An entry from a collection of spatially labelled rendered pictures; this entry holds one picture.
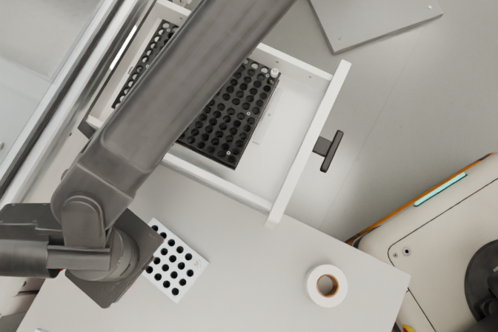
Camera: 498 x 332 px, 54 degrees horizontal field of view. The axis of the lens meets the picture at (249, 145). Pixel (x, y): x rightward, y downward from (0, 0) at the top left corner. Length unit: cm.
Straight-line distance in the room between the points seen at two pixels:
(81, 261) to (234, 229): 45
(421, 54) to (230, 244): 127
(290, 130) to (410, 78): 110
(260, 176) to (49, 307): 43
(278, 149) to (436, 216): 75
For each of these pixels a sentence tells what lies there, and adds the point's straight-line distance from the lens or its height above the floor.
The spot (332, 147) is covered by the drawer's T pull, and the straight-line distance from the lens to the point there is 79.
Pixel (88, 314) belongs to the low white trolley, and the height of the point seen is 76.
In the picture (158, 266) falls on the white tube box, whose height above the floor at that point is 80.
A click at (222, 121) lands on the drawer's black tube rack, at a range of 80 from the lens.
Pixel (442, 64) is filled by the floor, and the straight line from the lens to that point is 198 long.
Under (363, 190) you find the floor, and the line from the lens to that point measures 175.
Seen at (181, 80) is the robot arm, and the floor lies 129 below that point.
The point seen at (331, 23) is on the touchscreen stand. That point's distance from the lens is 189.
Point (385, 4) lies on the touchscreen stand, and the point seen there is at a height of 4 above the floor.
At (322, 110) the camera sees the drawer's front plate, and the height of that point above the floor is 93.
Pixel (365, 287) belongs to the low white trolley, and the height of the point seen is 76.
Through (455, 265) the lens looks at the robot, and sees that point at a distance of 151.
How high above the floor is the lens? 166
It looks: 75 degrees down
